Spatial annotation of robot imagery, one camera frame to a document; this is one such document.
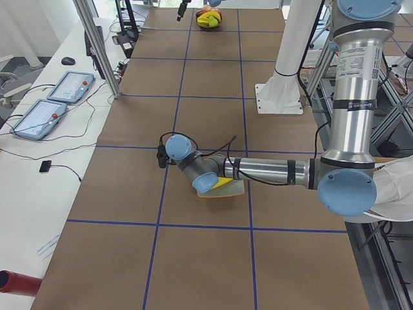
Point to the aluminium frame post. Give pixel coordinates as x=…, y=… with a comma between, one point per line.
x=98, y=45

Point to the blue teach pendant far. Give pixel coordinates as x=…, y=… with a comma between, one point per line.
x=71, y=87

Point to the small black device with cable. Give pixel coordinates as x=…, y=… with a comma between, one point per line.
x=45, y=166

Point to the black computer mouse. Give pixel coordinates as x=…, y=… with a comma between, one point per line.
x=68, y=61

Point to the person in white shirt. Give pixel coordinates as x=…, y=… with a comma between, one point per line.
x=393, y=179

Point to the grey square plate orange rim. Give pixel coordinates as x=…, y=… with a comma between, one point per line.
x=233, y=188

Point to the red cylinder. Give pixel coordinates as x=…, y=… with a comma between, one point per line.
x=19, y=284

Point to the brown paper table cover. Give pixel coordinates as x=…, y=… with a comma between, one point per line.
x=141, y=237

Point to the blue teach pendant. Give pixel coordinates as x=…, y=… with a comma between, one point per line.
x=71, y=87
x=39, y=120

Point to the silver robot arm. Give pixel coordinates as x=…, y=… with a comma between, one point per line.
x=345, y=175
x=211, y=3

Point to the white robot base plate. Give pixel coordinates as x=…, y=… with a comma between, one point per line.
x=280, y=94

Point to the brown wicker basket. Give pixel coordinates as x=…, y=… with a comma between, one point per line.
x=209, y=17

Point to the blue teach pendant near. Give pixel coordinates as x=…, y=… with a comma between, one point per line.
x=39, y=120

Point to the yellow banana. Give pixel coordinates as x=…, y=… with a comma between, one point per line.
x=221, y=182

